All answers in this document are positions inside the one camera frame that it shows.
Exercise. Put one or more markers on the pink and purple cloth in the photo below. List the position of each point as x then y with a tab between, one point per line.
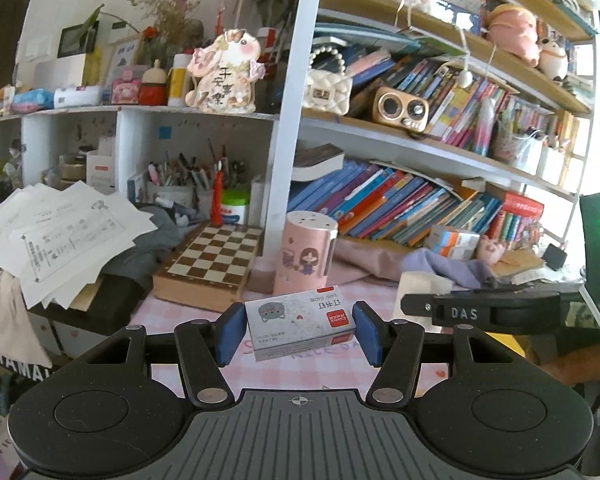
380	262

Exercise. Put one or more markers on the pile of printed papers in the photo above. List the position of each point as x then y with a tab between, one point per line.
65	240

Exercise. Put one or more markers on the dark grey cloth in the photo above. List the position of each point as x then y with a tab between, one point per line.
150	250

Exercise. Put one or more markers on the black electronic keyboard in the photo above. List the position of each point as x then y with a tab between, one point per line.
105	290

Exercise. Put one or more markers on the white storage box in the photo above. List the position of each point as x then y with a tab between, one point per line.
552	165

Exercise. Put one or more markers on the red jar with wooden lid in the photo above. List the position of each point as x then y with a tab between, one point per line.
153	87

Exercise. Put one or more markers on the bunch of pens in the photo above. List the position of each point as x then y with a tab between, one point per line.
190	170

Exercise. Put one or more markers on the large pink pig plush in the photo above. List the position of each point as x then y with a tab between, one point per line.
512	35

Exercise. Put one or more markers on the white and brown plush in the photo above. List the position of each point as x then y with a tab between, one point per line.
553	60

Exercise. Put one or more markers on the small white staples box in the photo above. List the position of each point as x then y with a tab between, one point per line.
300	320

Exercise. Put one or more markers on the white box with red label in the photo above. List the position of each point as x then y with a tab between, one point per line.
101	170

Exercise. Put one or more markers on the yellow and white bottle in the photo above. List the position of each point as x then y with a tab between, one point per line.
178	80

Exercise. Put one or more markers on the pastel gradient bottle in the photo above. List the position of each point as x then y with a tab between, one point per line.
485	127

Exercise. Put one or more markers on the white bookshelf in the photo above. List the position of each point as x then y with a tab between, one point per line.
290	110

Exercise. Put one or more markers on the thick dark book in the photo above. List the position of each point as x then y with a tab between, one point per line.
320	160

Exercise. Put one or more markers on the small pink pig plush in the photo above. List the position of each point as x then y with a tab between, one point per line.
492	251

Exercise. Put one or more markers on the gold retro radio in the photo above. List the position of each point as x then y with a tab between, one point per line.
400	109

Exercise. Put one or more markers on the white pen cup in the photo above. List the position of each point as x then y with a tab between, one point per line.
170	196

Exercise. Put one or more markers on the red thick book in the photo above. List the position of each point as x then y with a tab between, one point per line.
522	205

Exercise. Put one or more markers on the wooden chessboard box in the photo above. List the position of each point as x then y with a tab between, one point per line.
210	265

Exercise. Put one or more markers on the black phone stand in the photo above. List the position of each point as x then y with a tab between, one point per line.
555	256

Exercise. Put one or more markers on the clear pen holder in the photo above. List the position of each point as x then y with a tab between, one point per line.
517	150

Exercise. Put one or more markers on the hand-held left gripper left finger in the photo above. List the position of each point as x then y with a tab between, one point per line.
230	335

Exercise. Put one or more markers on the lucky cat figurine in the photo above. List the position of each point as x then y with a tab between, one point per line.
225	75

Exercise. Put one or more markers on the orange and blue box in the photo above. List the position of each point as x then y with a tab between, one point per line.
450	237
455	254

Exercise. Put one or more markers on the blue tissue pack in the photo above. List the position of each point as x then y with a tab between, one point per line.
32	101

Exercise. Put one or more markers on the black picture frame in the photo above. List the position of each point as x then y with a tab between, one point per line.
77	40

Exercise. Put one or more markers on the person's right hand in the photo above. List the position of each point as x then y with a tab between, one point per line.
570	365

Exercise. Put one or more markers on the pink cylinder container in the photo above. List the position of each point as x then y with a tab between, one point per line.
305	255

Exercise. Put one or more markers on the beige cloth bag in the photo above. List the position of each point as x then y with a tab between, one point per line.
0	310

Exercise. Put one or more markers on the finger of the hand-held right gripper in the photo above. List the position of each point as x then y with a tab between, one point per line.
415	305

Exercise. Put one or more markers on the pink patterned box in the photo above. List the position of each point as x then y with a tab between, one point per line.
129	87

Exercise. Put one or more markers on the row of colourful books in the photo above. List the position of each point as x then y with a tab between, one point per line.
390	205
450	105

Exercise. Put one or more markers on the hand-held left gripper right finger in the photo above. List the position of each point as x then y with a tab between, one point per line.
367	335

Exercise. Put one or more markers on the slim red bottle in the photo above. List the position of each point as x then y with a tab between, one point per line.
217	200

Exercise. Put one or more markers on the dried flower bunch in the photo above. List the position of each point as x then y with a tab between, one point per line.
170	10

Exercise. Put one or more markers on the white quilted purse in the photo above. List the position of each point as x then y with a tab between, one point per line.
327	90

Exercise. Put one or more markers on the green lid jar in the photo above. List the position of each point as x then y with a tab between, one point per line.
235	207

